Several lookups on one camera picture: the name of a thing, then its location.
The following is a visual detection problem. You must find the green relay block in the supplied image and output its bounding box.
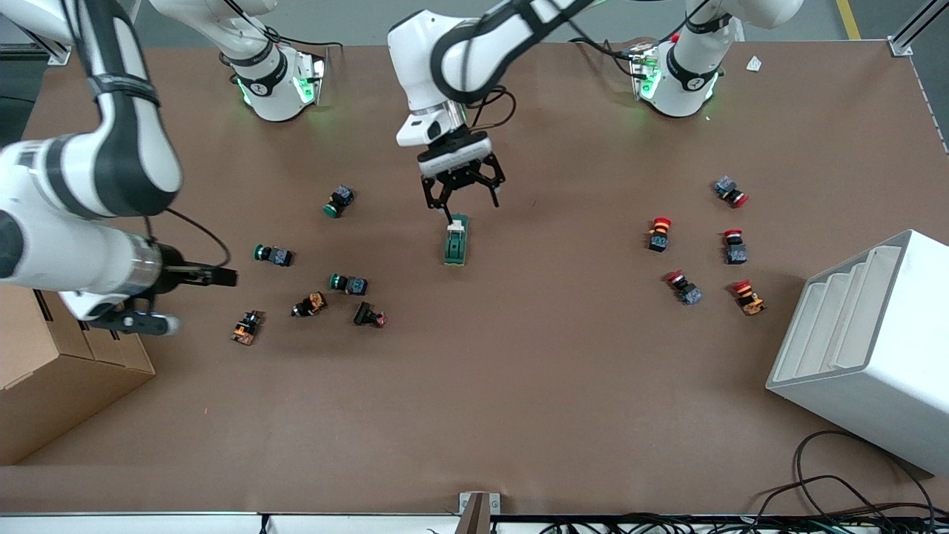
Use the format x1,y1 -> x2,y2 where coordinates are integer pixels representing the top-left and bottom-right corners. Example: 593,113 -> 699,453
443,214 -> 472,266

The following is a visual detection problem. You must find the brown cardboard box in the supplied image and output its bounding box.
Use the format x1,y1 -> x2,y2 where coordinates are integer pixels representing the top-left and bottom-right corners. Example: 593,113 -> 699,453
0,286 -> 156,467

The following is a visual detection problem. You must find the white slotted storage bin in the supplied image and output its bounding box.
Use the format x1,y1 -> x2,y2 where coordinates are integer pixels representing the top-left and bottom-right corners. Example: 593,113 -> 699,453
766,229 -> 949,477

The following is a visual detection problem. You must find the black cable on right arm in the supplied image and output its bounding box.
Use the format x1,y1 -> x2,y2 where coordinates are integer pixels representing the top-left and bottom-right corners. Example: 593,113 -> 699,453
145,208 -> 232,269

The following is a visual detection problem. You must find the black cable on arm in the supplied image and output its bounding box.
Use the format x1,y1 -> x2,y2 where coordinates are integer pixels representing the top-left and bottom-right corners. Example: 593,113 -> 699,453
466,84 -> 518,132
145,208 -> 232,269

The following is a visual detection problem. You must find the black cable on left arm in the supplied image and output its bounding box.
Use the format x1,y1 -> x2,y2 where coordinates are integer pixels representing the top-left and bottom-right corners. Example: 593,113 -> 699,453
466,84 -> 518,132

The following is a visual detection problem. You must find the aluminium frame profile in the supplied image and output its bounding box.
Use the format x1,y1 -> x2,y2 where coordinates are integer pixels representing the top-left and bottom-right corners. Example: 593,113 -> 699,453
888,0 -> 949,57
0,11 -> 73,66

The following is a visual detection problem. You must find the grey metal bracket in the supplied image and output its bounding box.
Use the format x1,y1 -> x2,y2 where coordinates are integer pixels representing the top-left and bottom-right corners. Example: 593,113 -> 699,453
458,492 -> 501,534

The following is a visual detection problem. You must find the black cable bundle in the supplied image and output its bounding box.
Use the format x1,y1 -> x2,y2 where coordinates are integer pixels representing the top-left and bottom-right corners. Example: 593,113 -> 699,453
534,512 -> 949,534

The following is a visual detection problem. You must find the black looping floor cable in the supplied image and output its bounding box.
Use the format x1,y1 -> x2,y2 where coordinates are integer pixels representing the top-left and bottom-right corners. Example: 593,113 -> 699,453
749,430 -> 939,534

